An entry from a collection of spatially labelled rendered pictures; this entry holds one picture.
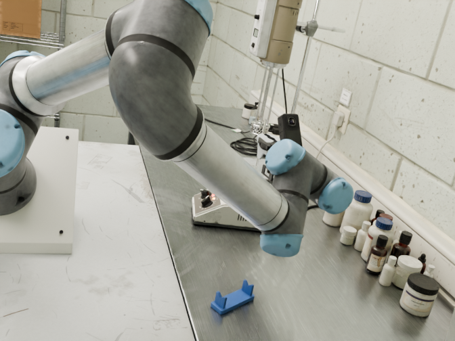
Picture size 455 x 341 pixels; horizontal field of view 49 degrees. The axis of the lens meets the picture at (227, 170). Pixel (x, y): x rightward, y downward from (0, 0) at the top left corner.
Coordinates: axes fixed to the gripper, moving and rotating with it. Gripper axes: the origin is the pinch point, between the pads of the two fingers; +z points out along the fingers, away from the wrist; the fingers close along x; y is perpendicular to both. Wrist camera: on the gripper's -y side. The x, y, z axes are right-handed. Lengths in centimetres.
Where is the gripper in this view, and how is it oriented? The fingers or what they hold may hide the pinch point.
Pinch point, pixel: (263, 134)
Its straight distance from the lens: 129.4
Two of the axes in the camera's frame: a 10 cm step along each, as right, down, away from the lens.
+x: 9.0, 0.1, 4.3
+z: -3.9, -3.7, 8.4
